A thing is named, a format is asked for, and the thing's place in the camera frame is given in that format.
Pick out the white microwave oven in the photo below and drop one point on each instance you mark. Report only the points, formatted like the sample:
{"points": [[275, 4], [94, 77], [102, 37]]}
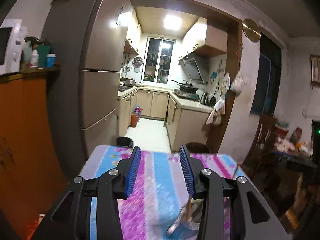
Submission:
{"points": [[12, 38]]}

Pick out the brown ceramic pot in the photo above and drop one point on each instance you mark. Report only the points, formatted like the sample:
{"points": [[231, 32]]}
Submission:
{"points": [[195, 147]]}

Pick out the grey refrigerator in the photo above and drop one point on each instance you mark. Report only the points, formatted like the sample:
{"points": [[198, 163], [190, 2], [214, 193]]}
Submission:
{"points": [[88, 39]]}

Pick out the white hanging plastic bag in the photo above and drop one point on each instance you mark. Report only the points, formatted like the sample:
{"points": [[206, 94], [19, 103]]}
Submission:
{"points": [[238, 83]]}

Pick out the kitchen window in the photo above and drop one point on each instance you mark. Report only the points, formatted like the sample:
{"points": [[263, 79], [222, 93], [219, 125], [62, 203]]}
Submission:
{"points": [[157, 60]]}

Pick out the dark wooden side table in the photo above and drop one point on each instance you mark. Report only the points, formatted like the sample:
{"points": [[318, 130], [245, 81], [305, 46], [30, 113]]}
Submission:
{"points": [[290, 184]]}

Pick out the range hood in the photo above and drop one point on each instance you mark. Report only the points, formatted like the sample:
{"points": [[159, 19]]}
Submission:
{"points": [[196, 67]]}

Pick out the framed wall picture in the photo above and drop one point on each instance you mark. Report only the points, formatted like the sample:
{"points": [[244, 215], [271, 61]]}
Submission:
{"points": [[315, 70]]}

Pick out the round gold wall clock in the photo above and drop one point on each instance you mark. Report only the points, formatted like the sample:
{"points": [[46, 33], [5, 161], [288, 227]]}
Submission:
{"points": [[251, 30]]}

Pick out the black trash bin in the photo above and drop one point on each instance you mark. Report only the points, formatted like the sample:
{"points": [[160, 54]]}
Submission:
{"points": [[124, 142]]}

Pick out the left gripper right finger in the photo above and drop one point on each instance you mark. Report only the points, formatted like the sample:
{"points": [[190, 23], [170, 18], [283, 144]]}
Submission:
{"points": [[191, 168]]}

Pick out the black wok on stove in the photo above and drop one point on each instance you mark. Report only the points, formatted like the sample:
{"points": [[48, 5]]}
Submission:
{"points": [[186, 87]]}

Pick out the orange wooden cabinet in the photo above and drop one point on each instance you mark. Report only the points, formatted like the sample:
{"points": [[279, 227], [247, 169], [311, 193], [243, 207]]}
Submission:
{"points": [[31, 176]]}

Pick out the steel kettle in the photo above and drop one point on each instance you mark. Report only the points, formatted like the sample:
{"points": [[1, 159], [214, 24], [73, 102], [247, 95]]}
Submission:
{"points": [[204, 100]]}

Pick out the white bottle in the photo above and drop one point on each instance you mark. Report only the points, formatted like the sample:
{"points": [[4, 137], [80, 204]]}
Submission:
{"points": [[34, 59]]}

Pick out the floral striped tablecloth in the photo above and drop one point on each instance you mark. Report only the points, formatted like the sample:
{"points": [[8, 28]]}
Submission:
{"points": [[159, 191]]}

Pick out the blue lidded jar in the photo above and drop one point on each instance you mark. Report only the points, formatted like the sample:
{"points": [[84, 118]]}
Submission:
{"points": [[50, 61]]}

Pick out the blue perforated utensil holder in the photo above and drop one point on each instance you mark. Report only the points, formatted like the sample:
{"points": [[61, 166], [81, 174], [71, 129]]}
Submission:
{"points": [[187, 223]]}

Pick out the wooden dining chair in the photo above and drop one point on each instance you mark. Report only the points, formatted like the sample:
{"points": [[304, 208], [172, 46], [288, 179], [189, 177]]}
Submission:
{"points": [[263, 140]]}

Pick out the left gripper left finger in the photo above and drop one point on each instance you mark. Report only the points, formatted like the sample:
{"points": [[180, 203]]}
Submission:
{"points": [[128, 169]]}

